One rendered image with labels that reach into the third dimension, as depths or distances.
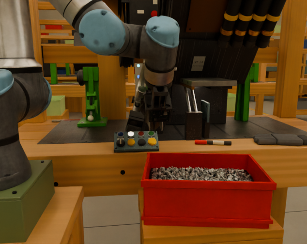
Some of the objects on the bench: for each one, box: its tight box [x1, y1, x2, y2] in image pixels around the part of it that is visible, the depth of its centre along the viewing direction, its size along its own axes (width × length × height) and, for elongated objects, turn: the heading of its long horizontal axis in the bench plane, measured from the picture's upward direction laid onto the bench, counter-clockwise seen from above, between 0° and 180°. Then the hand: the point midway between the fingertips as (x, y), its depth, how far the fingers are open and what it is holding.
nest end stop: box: [126, 116, 143, 127], centre depth 116 cm, size 4×7×6 cm, turn 96°
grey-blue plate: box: [200, 100, 210, 138], centre depth 113 cm, size 10×2×14 cm, turn 6°
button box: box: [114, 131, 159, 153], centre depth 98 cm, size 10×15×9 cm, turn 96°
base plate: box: [37, 117, 307, 144], centre depth 129 cm, size 42×110×2 cm, turn 96°
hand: (153, 124), depth 89 cm, fingers closed
